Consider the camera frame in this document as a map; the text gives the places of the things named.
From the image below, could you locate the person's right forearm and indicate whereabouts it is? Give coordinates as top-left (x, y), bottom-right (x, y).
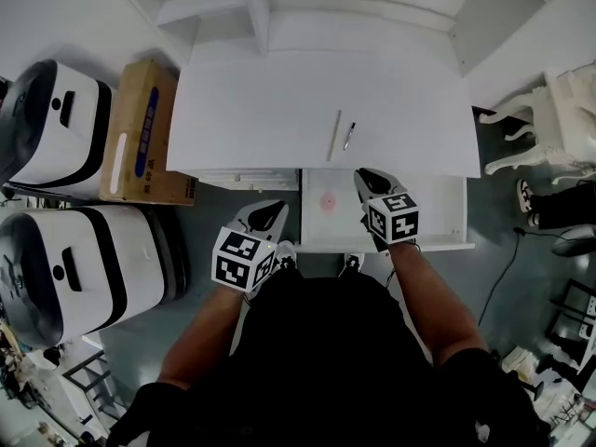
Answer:
top-left (388, 241), bottom-right (488, 367)

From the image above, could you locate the white black robot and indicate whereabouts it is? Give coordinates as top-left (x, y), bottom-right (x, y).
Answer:
top-left (0, 58), bottom-right (114, 189)
top-left (0, 204), bottom-right (191, 349)

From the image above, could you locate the person's right white shoe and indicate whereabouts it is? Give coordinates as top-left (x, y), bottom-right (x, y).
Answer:
top-left (339, 252), bottom-right (367, 277)

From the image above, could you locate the person's left white shoe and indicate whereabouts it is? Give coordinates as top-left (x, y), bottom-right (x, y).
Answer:
top-left (274, 239), bottom-right (298, 272)

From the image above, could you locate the person's left forearm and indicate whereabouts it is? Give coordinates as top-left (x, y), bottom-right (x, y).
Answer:
top-left (157, 286), bottom-right (246, 390)

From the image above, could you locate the small white drawer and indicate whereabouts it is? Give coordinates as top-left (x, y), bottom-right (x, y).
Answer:
top-left (197, 169), bottom-right (300, 191)

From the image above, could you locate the white desk with hutch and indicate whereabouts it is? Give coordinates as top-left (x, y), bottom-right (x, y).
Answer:
top-left (100, 0), bottom-right (596, 253)

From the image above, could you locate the grey oval device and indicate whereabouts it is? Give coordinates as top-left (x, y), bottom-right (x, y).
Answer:
top-left (552, 228), bottom-right (596, 256)

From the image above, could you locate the person's white shoe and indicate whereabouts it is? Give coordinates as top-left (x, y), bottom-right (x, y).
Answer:
top-left (339, 252), bottom-right (367, 277)
top-left (274, 239), bottom-right (298, 272)

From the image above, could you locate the cream vanity table with mirror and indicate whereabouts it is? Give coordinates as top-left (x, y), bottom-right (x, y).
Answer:
top-left (479, 61), bottom-right (596, 185)

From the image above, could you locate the white ruler stick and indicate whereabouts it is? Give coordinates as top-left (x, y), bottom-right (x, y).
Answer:
top-left (325, 109), bottom-right (343, 162)

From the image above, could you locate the brown cardboard box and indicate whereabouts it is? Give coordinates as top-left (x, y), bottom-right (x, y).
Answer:
top-left (99, 58), bottom-right (197, 207)

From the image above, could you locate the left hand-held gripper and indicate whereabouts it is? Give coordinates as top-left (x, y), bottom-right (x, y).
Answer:
top-left (211, 199), bottom-right (290, 293)

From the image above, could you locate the black floor cable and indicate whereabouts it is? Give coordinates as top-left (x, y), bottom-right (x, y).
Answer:
top-left (477, 227), bottom-right (560, 328)

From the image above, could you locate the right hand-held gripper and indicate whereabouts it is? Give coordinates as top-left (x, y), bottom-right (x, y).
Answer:
top-left (353, 168), bottom-right (419, 253)

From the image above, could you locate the large white drawer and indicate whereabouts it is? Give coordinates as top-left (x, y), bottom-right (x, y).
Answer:
top-left (297, 168), bottom-right (476, 253)

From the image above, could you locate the person's black clothing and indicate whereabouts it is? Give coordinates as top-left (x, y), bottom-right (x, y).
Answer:
top-left (106, 265), bottom-right (550, 447)

